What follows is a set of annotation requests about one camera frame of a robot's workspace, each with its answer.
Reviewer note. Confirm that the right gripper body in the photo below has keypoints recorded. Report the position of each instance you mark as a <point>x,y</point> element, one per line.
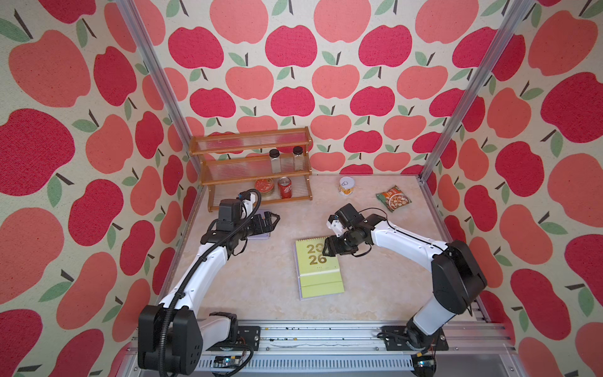
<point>348,239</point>

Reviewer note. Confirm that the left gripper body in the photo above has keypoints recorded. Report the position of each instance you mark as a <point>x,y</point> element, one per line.
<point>248,229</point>

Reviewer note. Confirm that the purple calendar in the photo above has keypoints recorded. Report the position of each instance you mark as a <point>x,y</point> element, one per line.
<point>260,226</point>

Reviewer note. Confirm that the green calendar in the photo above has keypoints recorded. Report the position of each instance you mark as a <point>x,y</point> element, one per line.
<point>318,275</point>

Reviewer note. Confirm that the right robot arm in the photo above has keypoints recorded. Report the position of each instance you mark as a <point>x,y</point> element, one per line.
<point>457,278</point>

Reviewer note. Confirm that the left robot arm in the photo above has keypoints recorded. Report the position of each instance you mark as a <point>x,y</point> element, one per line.
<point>170,338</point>

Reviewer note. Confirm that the flat red tin can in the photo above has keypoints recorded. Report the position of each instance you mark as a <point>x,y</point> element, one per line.
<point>265,186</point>

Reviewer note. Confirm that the red soda can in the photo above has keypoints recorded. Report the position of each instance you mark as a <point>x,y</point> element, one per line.
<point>285,188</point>

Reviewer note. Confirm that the green orange snack packet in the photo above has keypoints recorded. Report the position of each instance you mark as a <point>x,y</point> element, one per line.
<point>393,198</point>

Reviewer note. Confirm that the white yellow food can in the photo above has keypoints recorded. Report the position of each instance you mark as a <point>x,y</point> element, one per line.
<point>346,186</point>

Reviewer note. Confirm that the wooden tiered shelf rack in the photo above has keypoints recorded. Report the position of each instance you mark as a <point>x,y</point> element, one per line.
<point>234,162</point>

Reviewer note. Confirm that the left glass spice jar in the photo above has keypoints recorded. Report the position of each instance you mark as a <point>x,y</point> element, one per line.
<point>274,155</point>

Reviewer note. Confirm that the glass spice jar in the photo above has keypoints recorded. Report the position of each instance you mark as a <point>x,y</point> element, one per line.
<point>298,157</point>
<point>274,155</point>

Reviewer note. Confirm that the right glass spice jar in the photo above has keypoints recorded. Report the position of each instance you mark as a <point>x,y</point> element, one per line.
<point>298,157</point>

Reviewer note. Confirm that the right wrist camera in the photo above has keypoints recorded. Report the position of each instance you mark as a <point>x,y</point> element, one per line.
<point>336,226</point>

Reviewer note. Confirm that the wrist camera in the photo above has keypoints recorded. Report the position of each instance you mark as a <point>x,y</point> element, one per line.
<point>249,200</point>
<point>336,226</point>

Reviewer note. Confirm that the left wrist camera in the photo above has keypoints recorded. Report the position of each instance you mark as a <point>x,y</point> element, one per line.
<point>249,200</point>

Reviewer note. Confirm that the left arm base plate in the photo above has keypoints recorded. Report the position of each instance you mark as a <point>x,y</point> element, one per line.
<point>222,330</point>

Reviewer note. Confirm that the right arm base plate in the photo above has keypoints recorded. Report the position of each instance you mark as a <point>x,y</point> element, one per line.
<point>399,338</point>

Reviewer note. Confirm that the left aluminium corner post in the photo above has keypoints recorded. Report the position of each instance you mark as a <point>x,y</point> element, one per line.
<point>135,24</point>

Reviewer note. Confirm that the aluminium corner post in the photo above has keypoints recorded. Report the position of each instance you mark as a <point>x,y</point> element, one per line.
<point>510,23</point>
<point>135,24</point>

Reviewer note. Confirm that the aluminium frame rail front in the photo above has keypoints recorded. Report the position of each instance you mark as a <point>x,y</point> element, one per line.
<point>352,348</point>

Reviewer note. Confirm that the right aluminium corner post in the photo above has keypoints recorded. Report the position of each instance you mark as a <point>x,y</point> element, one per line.
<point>510,23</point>

